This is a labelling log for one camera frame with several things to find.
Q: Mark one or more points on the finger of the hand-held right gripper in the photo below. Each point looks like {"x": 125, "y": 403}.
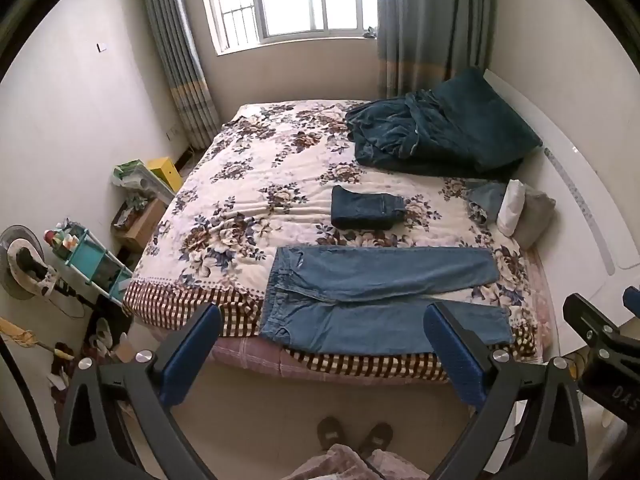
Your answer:
{"x": 587, "y": 317}
{"x": 632, "y": 302}

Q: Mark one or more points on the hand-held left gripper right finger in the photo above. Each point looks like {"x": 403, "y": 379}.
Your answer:
{"x": 452, "y": 355}

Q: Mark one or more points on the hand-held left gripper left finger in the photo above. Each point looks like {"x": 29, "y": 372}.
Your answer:
{"x": 192, "y": 355}

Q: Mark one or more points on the light blue denim pants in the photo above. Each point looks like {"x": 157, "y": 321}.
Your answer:
{"x": 350, "y": 280}

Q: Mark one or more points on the brown checkered bed sheet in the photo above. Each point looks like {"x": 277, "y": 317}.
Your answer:
{"x": 235, "y": 310}

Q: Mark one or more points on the pair of white shoes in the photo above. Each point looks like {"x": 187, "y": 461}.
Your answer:
{"x": 100, "y": 335}

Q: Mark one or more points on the dark slipper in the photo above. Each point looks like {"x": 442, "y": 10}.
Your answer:
{"x": 376, "y": 439}
{"x": 331, "y": 432}

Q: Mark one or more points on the white bed headboard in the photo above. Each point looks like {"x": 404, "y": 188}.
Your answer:
{"x": 575, "y": 200}

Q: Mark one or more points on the teal storage rack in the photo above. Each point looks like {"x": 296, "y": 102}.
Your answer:
{"x": 92, "y": 257}

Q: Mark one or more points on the cardboard box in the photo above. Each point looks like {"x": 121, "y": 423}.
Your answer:
{"x": 145, "y": 220}

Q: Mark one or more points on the person's pink fleece pyjama legs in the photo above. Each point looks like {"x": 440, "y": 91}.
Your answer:
{"x": 345, "y": 465}

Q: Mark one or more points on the small frayed folded jeans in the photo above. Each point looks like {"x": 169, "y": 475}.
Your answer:
{"x": 487, "y": 197}

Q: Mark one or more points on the straw broom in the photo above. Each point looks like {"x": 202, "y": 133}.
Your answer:
{"x": 30, "y": 340}

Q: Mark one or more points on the folded dark blue jeans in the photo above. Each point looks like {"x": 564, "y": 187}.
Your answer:
{"x": 365, "y": 207}

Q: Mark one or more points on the floral fleece blanket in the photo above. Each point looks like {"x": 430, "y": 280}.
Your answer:
{"x": 250, "y": 185}

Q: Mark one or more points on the patterned cap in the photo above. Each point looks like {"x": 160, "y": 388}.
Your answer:
{"x": 32, "y": 267}

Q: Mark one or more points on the yellow box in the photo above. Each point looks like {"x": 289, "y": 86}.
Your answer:
{"x": 167, "y": 172}

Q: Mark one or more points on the standing electric fan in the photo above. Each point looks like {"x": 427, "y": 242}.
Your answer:
{"x": 12, "y": 285}

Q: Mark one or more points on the green white plastic bag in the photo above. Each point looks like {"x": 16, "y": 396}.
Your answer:
{"x": 127, "y": 172}

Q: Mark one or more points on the dark teal duvet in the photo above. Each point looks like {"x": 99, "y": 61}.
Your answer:
{"x": 390, "y": 130}

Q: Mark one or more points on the grey blue striped curtain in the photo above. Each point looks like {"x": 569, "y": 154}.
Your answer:
{"x": 180, "y": 60}
{"x": 425, "y": 35}

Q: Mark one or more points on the wall socket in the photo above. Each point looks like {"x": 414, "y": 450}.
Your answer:
{"x": 174, "y": 134}

